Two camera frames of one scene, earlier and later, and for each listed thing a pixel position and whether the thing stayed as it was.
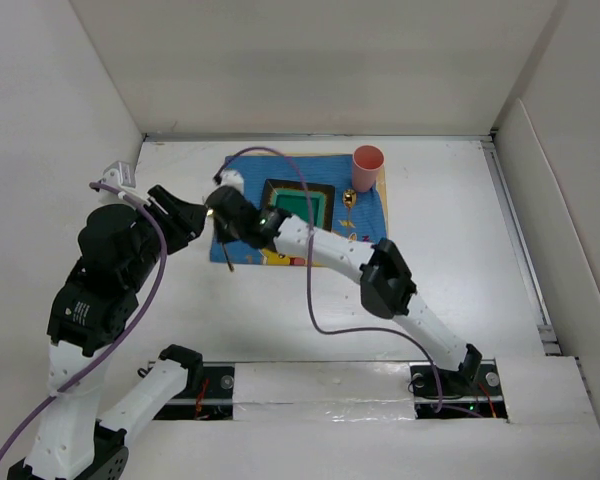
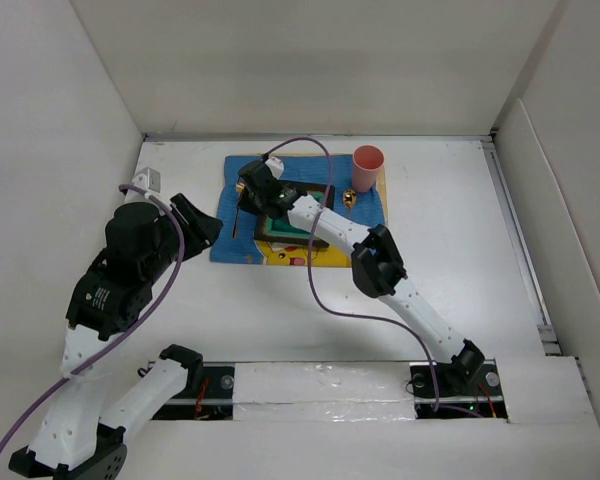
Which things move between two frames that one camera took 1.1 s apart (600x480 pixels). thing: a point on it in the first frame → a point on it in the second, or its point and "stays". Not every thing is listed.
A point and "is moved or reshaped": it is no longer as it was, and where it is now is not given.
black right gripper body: (227, 233) → (250, 203)
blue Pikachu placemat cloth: (320, 190) stays
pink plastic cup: (367, 161) stays
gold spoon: (349, 197) stays
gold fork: (227, 258) is moved or reshaped
